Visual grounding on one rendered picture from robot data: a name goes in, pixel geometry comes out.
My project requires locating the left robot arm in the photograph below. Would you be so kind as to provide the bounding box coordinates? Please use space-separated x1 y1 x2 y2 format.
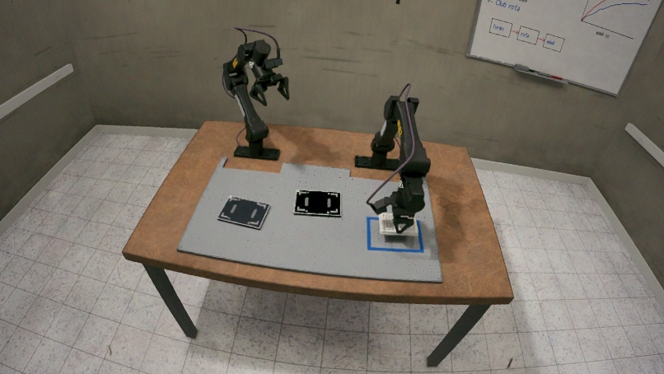
355 96 431 213

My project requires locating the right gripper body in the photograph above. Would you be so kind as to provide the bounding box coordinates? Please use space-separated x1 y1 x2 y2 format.
250 58 288 93

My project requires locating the blue tape outline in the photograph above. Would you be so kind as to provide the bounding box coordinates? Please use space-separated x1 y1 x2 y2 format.
367 217 424 253

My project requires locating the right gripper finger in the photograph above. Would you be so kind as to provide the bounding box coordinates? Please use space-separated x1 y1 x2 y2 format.
277 78 290 101
250 84 267 106

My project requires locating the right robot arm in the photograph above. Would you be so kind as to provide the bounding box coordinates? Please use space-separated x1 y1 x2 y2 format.
223 40 280 161

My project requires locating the white well plate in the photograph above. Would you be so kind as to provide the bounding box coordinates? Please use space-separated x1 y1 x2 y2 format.
379 213 419 236

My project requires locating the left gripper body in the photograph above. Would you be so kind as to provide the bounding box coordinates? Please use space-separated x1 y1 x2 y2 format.
375 190 415 223

